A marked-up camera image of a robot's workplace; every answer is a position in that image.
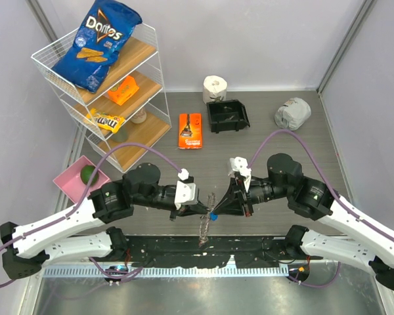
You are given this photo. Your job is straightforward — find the white toilet paper roll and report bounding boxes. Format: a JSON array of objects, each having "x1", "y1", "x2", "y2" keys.
[{"x1": 203, "y1": 75, "x2": 228, "y2": 104}]

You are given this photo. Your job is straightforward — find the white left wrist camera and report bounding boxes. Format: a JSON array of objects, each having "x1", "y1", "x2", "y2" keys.
[{"x1": 174, "y1": 169, "x2": 198, "y2": 210}]

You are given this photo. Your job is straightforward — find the orange razor box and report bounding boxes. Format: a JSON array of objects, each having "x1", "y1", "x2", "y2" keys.
[{"x1": 178, "y1": 113, "x2": 203, "y2": 150}]

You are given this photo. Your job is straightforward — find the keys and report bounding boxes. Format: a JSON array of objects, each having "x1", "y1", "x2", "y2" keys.
[{"x1": 216, "y1": 105, "x2": 238, "y2": 122}]

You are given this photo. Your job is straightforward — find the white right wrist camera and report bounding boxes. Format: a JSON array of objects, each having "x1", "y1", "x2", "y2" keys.
[{"x1": 229, "y1": 157, "x2": 252, "y2": 192}]

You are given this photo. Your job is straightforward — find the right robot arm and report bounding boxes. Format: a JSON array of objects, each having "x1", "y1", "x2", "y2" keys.
[{"x1": 213, "y1": 153, "x2": 394, "y2": 291}]

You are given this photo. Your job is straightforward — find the white wire wooden shelf rack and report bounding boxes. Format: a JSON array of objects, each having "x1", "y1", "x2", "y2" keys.
[{"x1": 31, "y1": 24, "x2": 171, "y2": 156}]

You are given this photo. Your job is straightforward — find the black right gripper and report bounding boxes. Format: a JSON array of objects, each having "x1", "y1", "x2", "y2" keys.
[{"x1": 213, "y1": 175, "x2": 292, "y2": 217}]

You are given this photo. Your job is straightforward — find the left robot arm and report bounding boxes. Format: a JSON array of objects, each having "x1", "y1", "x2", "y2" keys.
[{"x1": 0, "y1": 163, "x2": 208, "y2": 280}]

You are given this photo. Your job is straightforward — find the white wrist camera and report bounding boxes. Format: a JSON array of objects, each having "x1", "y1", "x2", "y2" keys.
[
  {"x1": 229, "y1": 157, "x2": 252, "y2": 192},
  {"x1": 174, "y1": 169, "x2": 198, "y2": 210}
]

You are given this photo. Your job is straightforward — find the blue Doritos chip bag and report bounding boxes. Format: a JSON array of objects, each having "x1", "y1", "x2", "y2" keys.
[{"x1": 52, "y1": 1, "x2": 142, "y2": 93}]

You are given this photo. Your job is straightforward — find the yellow M&M candy bag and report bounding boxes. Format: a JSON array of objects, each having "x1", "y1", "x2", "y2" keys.
[{"x1": 86, "y1": 108, "x2": 125, "y2": 133}]

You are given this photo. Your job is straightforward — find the green lime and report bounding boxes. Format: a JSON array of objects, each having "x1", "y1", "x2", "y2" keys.
[{"x1": 80, "y1": 165, "x2": 99, "y2": 186}]

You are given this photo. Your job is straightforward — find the black plastic storage bin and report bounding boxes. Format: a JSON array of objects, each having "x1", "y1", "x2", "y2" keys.
[{"x1": 206, "y1": 100, "x2": 250, "y2": 134}]

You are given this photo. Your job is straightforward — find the pink plastic tray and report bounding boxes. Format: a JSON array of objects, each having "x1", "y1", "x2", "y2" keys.
[{"x1": 53, "y1": 156, "x2": 110, "y2": 203}]

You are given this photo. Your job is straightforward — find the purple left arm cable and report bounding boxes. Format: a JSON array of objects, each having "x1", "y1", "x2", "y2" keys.
[{"x1": 0, "y1": 141, "x2": 190, "y2": 289}]

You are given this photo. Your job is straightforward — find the grey wrapped paper bundle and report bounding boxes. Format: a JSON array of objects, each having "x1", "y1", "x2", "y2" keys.
[{"x1": 274, "y1": 97, "x2": 312, "y2": 131}]

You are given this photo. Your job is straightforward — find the blue tag key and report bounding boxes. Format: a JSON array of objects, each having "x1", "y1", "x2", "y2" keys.
[{"x1": 209, "y1": 213, "x2": 218, "y2": 221}]

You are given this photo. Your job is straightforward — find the orange snack box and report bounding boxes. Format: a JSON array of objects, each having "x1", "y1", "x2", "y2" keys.
[{"x1": 106, "y1": 75, "x2": 139, "y2": 106}]

